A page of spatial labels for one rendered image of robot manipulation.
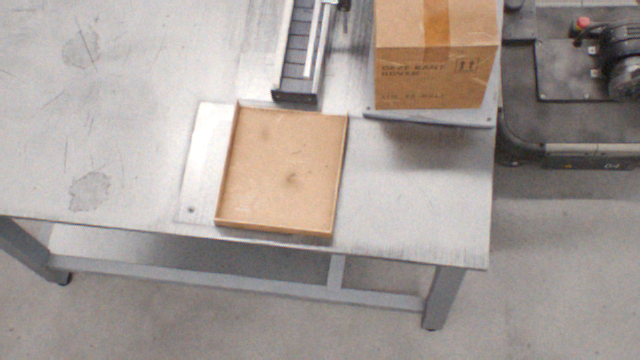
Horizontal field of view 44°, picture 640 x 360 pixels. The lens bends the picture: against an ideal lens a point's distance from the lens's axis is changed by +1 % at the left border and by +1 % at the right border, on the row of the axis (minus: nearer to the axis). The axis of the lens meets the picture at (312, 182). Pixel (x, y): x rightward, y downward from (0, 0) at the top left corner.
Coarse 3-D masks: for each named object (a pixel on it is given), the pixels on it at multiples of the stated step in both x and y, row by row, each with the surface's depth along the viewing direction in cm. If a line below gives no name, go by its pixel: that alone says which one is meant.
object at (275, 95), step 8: (328, 8) 190; (328, 16) 189; (328, 24) 190; (280, 32) 188; (320, 40) 186; (320, 48) 186; (320, 56) 185; (320, 64) 184; (320, 72) 184; (272, 80) 183; (320, 80) 186; (272, 88) 182; (312, 88) 186; (272, 96) 184; (280, 96) 184; (288, 96) 183; (296, 96) 183; (304, 96) 182; (312, 96) 182
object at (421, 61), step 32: (384, 0) 161; (416, 0) 160; (448, 0) 160; (480, 0) 159; (384, 32) 158; (416, 32) 157; (448, 32) 157; (480, 32) 157; (384, 64) 163; (416, 64) 163; (448, 64) 162; (480, 64) 162; (384, 96) 175; (416, 96) 175; (448, 96) 175; (480, 96) 175
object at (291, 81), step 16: (304, 0) 191; (304, 16) 189; (320, 16) 189; (304, 32) 187; (320, 32) 187; (288, 48) 186; (304, 48) 186; (288, 64) 184; (304, 64) 184; (288, 80) 183; (304, 80) 182
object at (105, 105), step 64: (0, 0) 202; (64, 0) 201; (128, 0) 200; (192, 0) 199; (256, 0) 197; (0, 64) 195; (64, 64) 194; (128, 64) 193; (192, 64) 192; (256, 64) 191; (0, 128) 188; (64, 128) 187; (128, 128) 186; (192, 128) 185; (384, 128) 182; (448, 128) 181; (0, 192) 182; (64, 192) 181; (128, 192) 180; (192, 192) 179; (384, 192) 176; (448, 192) 175; (384, 256) 171; (448, 256) 170
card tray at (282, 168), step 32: (256, 128) 184; (288, 128) 183; (320, 128) 183; (224, 160) 177; (256, 160) 181; (288, 160) 180; (320, 160) 180; (224, 192) 178; (256, 192) 178; (288, 192) 177; (320, 192) 177; (224, 224) 174; (256, 224) 171; (288, 224) 174; (320, 224) 174
